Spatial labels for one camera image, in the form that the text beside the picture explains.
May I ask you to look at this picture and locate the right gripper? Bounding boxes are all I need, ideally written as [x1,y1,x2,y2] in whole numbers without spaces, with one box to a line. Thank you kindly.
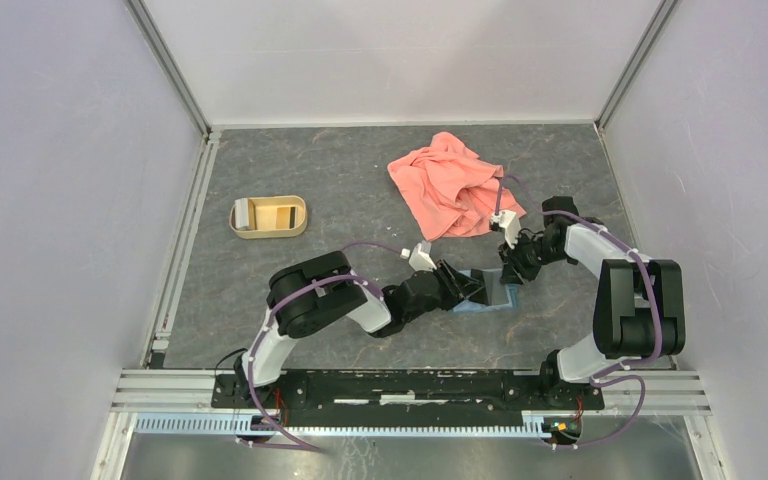
[496,230,569,286]

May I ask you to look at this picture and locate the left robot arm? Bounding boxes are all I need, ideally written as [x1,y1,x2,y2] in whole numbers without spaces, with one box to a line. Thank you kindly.
[234,241,488,408]

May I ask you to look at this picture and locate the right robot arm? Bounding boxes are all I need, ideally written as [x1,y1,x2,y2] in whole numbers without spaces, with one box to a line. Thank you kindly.
[490,196,686,408]

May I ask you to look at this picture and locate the gold card in tray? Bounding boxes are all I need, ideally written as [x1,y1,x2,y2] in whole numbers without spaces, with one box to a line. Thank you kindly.
[275,206,297,230]

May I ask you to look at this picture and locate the beige oval card tray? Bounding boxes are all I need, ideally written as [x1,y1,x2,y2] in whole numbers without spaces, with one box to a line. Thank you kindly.
[229,195,308,240]

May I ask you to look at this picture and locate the stack of cards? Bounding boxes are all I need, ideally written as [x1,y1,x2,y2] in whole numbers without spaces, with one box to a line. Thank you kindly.
[232,198,256,231]

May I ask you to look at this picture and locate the pink cloth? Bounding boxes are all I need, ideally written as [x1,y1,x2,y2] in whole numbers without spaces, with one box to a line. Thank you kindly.
[387,132,526,241]

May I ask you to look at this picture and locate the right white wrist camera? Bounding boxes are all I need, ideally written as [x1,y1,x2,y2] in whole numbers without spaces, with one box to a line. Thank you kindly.
[489,210,521,249]

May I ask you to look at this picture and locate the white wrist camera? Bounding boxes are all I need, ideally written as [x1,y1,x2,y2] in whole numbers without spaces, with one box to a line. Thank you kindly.
[399,240,436,272]
[489,210,521,249]

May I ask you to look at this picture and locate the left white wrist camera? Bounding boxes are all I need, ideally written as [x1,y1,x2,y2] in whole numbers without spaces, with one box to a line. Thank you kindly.
[399,240,436,272]

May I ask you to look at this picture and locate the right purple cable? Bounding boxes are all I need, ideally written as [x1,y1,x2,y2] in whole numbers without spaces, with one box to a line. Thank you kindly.
[493,175,664,452]

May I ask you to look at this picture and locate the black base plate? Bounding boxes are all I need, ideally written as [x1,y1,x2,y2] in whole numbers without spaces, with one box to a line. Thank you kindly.
[210,369,605,428]

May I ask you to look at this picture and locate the aluminium frame rail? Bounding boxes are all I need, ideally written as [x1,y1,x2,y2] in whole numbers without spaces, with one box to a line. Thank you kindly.
[111,131,222,413]

